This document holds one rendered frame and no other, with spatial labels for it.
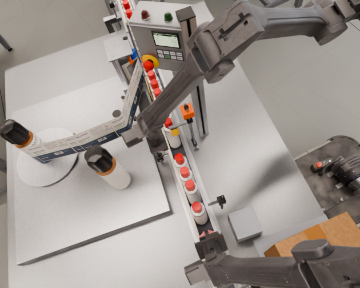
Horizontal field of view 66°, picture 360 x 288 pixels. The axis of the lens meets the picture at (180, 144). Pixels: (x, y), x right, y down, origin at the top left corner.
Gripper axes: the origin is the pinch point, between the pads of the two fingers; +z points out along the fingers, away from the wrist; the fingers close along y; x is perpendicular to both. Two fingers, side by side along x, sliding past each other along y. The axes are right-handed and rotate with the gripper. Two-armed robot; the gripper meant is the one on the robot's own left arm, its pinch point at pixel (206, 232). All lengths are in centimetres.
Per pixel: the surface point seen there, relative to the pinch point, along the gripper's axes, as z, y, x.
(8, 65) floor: 230, 141, -126
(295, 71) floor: 149, -117, -25
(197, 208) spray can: -7.1, -0.1, -14.0
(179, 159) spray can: 5.5, -0.1, -28.6
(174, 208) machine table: 18.4, 9.8, -4.8
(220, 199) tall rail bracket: 2.5, -9.2, -9.3
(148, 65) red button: 2, -1, -63
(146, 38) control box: -3, -4, -70
